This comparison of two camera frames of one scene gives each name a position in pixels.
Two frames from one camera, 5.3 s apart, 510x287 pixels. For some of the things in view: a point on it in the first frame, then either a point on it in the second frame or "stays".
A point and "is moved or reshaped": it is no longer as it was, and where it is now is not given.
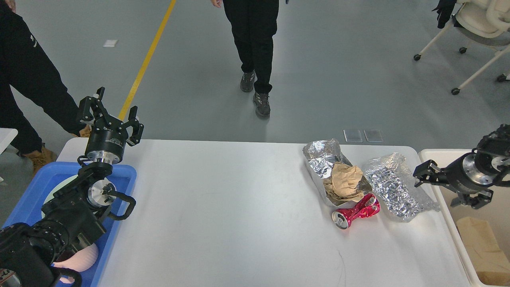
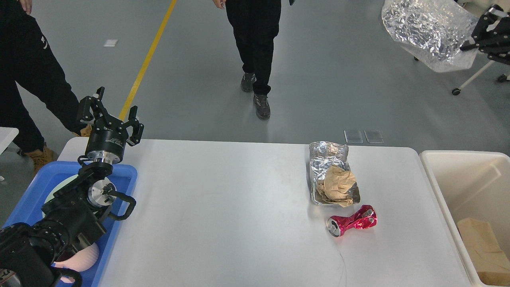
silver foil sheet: (390, 179) to (432, 32)
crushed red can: (368, 205) to (365, 217)
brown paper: (343, 183) is moved or reshaped
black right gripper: (463, 175) to (495, 21)
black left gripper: (108, 137) stays
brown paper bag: (491, 264) stays
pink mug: (81, 261) stays
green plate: (59, 185) stays
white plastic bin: (496, 213) stays
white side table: (6, 136) stays
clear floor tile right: (373, 135) stays
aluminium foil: (320, 156) is moved or reshaped
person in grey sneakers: (254, 24) stays
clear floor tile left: (352, 136) stays
